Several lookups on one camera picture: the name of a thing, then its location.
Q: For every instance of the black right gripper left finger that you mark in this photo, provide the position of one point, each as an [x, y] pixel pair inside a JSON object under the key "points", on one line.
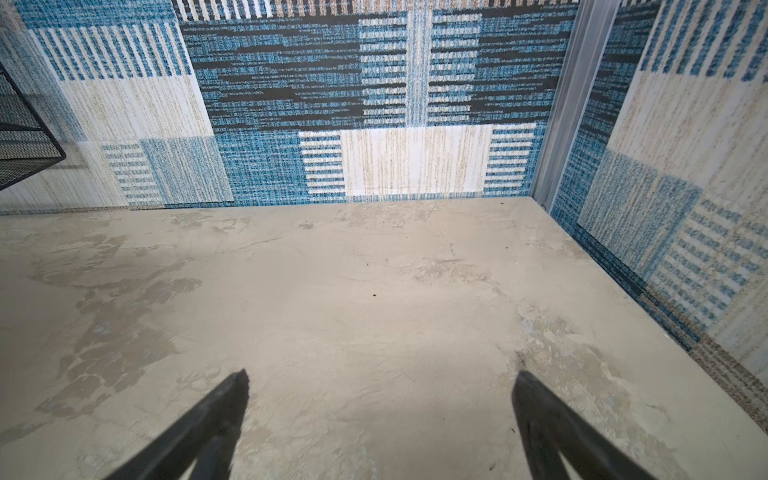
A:
{"points": [[201, 442]]}

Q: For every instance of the black wire mesh shelf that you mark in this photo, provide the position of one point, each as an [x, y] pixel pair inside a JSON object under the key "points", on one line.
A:
{"points": [[28, 146]]}

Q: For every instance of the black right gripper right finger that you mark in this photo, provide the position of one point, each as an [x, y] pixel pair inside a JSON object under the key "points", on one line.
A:
{"points": [[554, 435]]}

